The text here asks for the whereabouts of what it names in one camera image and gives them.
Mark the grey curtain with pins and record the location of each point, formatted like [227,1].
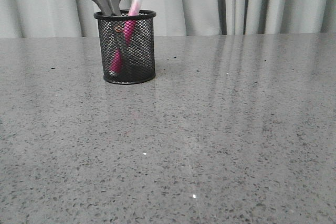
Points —
[74,18]

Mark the black mesh pen holder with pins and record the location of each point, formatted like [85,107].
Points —
[141,48]

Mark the pink pen with clear cap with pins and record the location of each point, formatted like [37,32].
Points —
[131,24]

